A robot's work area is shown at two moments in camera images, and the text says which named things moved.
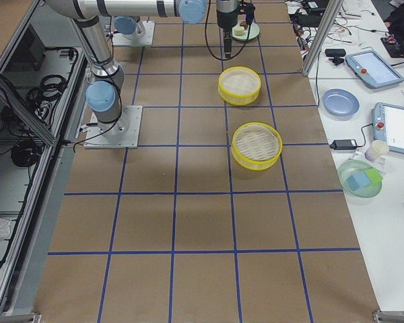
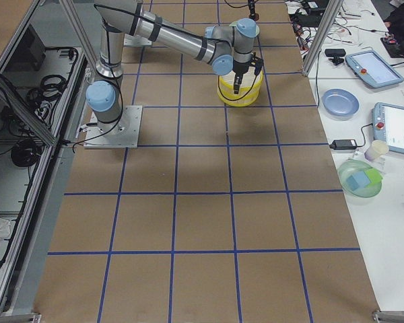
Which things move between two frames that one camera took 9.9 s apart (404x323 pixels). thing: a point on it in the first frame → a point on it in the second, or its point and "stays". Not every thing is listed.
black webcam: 336,53 stays
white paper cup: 378,149 stays
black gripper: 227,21 → 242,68
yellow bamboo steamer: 256,146 → 250,84
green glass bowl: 359,179 stays
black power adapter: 343,145 stays
